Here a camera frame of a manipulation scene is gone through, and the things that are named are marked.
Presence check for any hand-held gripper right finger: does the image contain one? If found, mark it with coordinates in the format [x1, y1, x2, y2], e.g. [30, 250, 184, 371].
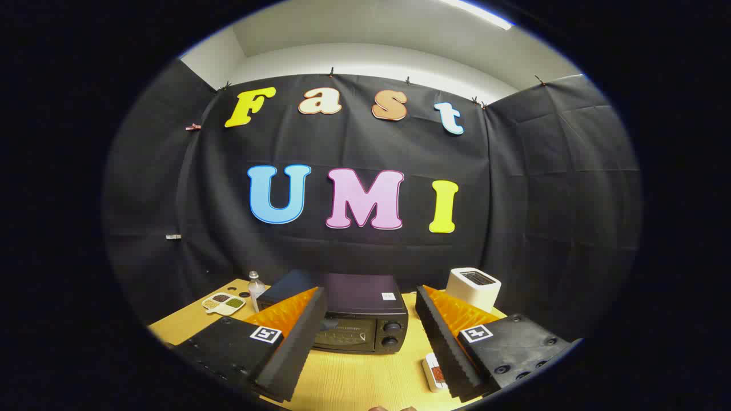
[415, 285, 575, 402]

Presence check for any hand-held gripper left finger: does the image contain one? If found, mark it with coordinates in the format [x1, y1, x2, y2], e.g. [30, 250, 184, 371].
[171, 287, 328, 403]

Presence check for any black toaster oven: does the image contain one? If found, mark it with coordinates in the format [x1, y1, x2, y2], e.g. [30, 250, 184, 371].
[256, 269, 409, 355]

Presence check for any white toaster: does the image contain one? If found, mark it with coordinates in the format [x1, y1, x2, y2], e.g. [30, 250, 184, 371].
[445, 267, 502, 313]

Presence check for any white oblong plate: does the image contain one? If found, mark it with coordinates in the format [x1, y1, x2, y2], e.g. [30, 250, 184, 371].
[421, 352, 452, 393]

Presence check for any clear plastic bottle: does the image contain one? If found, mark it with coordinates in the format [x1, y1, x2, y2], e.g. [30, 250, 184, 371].
[248, 271, 267, 312]

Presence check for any white divided dish with grains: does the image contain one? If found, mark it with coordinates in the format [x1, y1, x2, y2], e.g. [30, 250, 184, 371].
[202, 292, 246, 316]

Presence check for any black backdrop cloth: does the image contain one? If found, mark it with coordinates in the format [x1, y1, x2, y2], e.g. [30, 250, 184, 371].
[103, 57, 643, 343]

